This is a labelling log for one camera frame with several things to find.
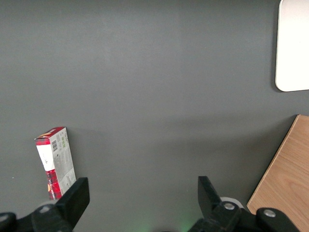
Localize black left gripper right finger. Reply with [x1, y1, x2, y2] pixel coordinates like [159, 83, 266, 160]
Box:
[188, 175, 256, 232]

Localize wooden drawer cabinet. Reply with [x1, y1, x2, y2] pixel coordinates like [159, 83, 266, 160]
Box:
[246, 114, 309, 232]

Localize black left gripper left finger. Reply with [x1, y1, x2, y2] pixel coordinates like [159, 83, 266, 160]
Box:
[16, 177, 90, 232]

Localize red cookie box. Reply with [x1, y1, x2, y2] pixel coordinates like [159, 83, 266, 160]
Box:
[34, 126, 77, 201]

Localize white rectangular tray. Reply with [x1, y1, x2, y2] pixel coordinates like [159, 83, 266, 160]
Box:
[275, 0, 309, 92]

